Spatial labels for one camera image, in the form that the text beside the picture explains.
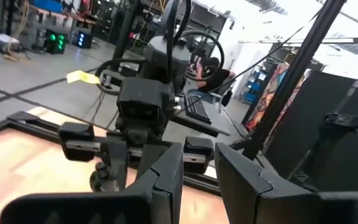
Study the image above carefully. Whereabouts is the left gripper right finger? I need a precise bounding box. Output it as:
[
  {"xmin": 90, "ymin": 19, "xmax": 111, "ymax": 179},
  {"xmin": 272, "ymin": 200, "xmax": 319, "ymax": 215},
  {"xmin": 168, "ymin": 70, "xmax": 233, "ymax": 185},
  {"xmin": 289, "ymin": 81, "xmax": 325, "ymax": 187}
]
[{"xmin": 214, "ymin": 142, "xmax": 358, "ymax": 224}]

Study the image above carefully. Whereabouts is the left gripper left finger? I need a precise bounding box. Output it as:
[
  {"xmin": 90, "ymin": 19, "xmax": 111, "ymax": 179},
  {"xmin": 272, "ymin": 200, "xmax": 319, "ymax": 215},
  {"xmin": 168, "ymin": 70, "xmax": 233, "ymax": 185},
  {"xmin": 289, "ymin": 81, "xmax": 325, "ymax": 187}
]
[{"xmin": 0, "ymin": 141, "xmax": 185, "ymax": 224}]

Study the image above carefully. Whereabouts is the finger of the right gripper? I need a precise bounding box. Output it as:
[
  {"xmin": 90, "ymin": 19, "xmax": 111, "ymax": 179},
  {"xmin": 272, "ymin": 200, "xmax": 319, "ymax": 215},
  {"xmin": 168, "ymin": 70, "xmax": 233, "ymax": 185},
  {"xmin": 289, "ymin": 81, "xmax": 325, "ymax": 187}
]
[
  {"xmin": 89, "ymin": 139, "xmax": 129, "ymax": 192},
  {"xmin": 136, "ymin": 142, "xmax": 167, "ymax": 180}
]

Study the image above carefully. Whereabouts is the black side desk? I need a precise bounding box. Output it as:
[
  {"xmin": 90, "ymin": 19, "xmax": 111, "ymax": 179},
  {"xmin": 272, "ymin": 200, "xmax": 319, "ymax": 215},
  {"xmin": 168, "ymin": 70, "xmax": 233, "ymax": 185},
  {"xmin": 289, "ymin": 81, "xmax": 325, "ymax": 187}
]
[{"xmin": 169, "ymin": 99, "xmax": 231, "ymax": 138}]

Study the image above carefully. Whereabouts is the black keyboard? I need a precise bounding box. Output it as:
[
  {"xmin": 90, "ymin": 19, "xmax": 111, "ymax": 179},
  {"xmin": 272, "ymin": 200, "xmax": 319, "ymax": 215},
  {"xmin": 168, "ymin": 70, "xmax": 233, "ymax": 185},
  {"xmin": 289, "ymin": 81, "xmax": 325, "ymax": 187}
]
[{"xmin": 183, "ymin": 94, "xmax": 213, "ymax": 125}]

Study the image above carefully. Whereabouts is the person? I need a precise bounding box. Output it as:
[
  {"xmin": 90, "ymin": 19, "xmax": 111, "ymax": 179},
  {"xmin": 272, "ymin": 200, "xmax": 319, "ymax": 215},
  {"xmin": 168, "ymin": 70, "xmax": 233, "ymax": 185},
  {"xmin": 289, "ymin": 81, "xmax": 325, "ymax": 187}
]
[{"xmin": 186, "ymin": 57, "xmax": 236, "ymax": 103}]

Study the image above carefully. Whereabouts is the colourful printed banner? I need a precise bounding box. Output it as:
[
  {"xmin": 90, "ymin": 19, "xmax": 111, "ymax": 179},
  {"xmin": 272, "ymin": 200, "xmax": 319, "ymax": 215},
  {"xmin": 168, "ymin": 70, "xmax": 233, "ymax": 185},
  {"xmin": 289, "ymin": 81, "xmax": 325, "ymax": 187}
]
[{"xmin": 244, "ymin": 62, "xmax": 310, "ymax": 131}]

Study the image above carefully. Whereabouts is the black box with green lights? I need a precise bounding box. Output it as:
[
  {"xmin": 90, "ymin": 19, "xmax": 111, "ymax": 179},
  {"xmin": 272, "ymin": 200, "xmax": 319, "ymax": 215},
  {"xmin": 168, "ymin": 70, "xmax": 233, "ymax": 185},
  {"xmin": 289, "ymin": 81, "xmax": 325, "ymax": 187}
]
[{"xmin": 44, "ymin": 29, "xmax": 68, "ymax": 55}]

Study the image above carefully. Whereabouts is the black box with blue lights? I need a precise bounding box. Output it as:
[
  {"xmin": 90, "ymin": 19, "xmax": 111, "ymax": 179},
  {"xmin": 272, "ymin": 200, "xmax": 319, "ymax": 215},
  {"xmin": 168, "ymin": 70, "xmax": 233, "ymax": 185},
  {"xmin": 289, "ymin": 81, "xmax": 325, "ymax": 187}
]
[{"xmin": 71, "ymin": 30, "xmax": 93, "ymax": 49}]

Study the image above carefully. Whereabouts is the blue storage shelf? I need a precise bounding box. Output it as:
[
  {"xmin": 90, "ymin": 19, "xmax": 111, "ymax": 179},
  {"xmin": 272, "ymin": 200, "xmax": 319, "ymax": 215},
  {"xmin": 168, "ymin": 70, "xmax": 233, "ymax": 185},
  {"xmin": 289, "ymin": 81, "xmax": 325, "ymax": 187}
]
[{"xmin": 239, "ymin": 67, "xmax": 269, "ymax": 105}]

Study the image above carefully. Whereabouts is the white flat box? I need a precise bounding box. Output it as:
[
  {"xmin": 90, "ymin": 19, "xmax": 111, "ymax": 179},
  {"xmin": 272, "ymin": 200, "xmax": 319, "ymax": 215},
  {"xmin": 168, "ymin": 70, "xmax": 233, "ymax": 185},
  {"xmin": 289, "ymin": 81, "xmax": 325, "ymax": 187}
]
[{"xmin": 0, "ymin": 32, "xmax": 21, "ymax": 52}]

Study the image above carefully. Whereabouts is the black partition panel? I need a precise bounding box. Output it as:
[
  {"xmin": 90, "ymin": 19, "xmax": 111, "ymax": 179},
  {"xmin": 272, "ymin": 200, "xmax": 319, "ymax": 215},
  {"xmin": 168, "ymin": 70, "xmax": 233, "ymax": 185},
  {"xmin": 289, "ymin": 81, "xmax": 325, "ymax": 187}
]
[{"xmin": 265, "ymin": 70, "xmax": 358, "ymax": 187}]

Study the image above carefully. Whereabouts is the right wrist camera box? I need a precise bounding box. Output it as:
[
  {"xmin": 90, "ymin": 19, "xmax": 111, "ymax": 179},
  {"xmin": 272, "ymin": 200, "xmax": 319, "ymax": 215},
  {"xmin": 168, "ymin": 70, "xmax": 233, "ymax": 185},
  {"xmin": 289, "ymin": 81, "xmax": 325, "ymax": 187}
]
[{"xmin": 116, "ymin": 77, "xmax": 177, "ymax": 124}]

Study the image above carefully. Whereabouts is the yellow cable tag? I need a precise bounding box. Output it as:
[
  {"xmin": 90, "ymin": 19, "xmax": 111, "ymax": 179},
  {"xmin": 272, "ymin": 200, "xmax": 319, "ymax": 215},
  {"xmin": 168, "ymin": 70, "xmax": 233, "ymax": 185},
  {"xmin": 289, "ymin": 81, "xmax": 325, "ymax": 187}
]
[{"xmin": 66, "ymin": 70, "xmax": 101, "ymax": 85}]

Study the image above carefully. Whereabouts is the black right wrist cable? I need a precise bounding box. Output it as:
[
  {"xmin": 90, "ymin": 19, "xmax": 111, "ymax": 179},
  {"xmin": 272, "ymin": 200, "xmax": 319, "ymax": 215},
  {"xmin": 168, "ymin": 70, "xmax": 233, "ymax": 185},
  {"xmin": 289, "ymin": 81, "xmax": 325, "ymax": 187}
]
[{"xmin": 165, "ymin": 0, "xmax": 226, "ymax": 82}]

